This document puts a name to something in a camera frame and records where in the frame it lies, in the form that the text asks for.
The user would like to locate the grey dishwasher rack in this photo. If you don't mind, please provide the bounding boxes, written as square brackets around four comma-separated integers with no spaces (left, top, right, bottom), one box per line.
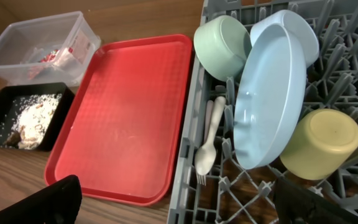
[167,1,358,223]

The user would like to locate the red snack wrapper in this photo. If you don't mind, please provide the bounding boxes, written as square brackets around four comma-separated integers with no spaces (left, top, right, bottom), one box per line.
[26,48,76,80]

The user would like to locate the light blue plate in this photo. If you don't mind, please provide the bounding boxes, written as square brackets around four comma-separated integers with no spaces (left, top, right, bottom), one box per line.
[234,24,306,170]

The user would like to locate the white plastic fork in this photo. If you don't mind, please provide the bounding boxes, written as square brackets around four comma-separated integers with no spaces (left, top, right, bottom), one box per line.
[197,100,214,185]

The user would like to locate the yellow plastic cup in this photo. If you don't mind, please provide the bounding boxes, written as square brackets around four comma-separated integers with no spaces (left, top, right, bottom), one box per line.
[280,109,358,180]

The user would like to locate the clear plastic bin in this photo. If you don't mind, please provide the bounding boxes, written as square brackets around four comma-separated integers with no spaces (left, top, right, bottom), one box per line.
[0,11,101,86]

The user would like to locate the white plastic spoon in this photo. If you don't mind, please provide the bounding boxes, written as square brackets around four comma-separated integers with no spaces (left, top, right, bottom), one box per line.
[195,96,226,177]

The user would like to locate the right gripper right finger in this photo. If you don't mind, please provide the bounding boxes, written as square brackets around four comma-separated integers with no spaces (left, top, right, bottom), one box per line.
[273,177,358,224]

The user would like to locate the light blue small bowl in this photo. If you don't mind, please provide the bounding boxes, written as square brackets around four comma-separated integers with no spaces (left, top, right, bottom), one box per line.
[250,9,319,68]

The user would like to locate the food leftovers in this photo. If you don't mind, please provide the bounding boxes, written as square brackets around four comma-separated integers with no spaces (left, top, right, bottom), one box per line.
[0,93,62,150]

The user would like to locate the black waste tray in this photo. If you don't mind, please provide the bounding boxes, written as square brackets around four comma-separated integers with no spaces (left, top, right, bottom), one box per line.
[0,82,75,151]

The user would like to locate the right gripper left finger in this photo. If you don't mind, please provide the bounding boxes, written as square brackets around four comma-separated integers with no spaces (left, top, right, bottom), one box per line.
[0,175,82,224]

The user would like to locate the mint green bowl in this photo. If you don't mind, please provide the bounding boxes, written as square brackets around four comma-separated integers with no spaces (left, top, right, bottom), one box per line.
[193,15,252,82]

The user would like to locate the red serving tray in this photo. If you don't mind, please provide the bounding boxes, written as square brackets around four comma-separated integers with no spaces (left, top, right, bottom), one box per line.
[44,34,193,206]

